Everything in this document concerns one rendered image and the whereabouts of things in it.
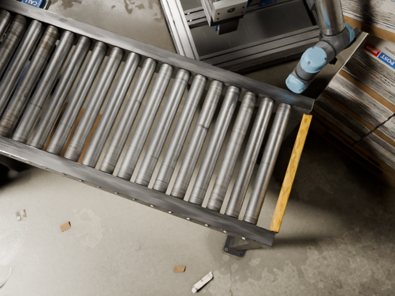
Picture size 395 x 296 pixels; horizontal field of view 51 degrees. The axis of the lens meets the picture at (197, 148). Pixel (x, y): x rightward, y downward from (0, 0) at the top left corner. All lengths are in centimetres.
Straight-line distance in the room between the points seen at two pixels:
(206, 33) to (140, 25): 46
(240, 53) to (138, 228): 105
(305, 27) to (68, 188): 153
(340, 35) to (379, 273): 135
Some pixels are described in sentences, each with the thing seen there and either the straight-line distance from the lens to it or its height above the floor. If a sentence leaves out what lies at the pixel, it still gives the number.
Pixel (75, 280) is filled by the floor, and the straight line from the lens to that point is 225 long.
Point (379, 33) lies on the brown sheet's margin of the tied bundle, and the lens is 164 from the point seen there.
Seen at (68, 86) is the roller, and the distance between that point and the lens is 157.
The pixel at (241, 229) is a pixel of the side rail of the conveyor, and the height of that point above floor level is 80.
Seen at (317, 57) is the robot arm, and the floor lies 99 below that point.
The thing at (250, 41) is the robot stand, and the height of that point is 21.
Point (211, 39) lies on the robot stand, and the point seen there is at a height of 21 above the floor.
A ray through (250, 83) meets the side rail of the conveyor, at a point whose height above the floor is 80.
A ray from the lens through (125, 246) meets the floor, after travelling 220.
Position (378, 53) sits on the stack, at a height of 83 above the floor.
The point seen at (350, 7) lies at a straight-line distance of 164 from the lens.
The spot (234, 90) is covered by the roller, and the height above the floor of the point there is 80.
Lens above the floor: 218
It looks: 75 degrees down
